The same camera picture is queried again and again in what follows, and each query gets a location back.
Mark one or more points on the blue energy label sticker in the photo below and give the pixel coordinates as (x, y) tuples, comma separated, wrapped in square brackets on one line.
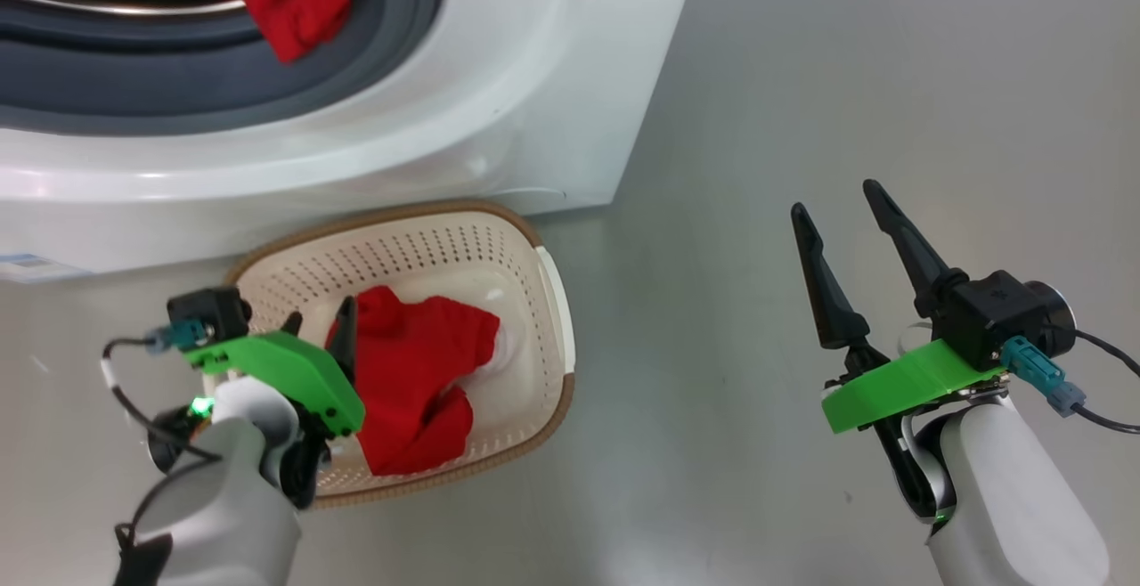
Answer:
[(31, 265)]

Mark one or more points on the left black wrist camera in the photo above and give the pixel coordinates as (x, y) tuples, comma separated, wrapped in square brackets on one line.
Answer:
[(209, 312)]

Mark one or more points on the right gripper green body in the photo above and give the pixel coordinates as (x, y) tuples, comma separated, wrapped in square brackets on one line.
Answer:
[(899, 386)]

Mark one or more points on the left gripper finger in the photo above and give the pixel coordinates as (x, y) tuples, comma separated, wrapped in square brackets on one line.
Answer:
[(292, 325), (346, 341)]

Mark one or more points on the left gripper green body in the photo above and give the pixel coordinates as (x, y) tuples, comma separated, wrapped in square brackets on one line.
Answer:
[(285, 368)]

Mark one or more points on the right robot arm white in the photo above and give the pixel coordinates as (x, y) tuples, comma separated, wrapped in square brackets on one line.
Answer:
[(1006, 497)]

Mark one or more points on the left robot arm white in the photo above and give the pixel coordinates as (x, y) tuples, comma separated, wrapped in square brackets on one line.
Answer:
[(223, 497)]

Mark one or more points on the white basket brown rim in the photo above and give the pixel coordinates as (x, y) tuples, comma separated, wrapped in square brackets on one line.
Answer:
[(427, 248)]

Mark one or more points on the white washing machine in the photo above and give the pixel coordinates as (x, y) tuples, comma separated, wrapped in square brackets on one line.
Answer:
[(499, 105)]

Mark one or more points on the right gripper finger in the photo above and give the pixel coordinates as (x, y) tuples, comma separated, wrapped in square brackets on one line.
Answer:
[(828, 301), (908, 243)]

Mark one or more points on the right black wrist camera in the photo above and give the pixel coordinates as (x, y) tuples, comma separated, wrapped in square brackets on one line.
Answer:
[(993, 314)]

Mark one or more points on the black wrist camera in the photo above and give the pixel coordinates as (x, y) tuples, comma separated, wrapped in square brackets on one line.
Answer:
[(209, 312), (993, 314)]

